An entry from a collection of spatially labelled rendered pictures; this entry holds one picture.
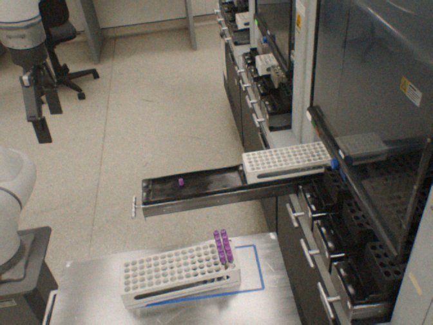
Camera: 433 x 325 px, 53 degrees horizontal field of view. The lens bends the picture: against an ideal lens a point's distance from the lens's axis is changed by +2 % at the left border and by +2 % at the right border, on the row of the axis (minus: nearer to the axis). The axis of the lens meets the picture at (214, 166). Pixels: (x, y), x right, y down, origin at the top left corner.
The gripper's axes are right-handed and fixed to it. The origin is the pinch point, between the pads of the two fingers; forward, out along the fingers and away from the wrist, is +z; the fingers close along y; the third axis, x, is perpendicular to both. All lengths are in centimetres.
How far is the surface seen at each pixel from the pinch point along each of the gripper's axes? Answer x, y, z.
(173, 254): 27.3, 20.1, 29.5
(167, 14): 27, -366, 90
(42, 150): -68, -167, 119
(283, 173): 65, -13, 33
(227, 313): 40, 35, 35
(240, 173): 51, -15, 33
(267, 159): 60, -15, 28
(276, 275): 53, 27, 34
